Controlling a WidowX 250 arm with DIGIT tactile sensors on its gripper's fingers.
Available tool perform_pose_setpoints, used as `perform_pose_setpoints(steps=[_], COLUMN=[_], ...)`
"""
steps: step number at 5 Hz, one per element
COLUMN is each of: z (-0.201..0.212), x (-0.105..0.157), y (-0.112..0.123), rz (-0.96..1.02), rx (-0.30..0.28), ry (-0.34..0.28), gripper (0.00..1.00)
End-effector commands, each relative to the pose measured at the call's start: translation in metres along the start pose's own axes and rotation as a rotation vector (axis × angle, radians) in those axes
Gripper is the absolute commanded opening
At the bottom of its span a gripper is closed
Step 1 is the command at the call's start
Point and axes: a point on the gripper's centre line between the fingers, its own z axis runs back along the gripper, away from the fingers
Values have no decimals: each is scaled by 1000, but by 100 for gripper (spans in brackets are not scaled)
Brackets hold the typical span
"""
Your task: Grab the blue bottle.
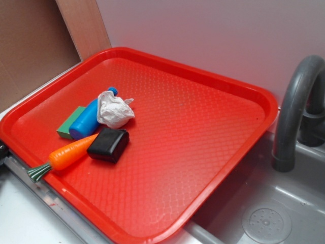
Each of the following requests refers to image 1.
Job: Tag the blue plastic bottle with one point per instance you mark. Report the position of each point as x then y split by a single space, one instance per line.
86 123

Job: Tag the red plastic tray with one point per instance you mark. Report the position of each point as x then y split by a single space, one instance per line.
191 128

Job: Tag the crumpled white paper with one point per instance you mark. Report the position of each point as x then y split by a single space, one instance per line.
114 112

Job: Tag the black rectangular block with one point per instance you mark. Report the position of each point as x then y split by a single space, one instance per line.
109 145

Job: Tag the green rectangular block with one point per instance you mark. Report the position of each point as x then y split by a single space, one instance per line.
63 130

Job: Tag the orange toy carrot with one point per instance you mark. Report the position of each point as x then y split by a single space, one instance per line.
62 158

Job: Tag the grey toy sink basin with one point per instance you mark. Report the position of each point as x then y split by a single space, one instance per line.
257 204

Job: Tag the grey toy faucet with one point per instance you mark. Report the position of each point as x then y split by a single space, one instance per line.
301 117

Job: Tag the metal rail edge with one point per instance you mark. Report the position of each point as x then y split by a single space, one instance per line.
33 213

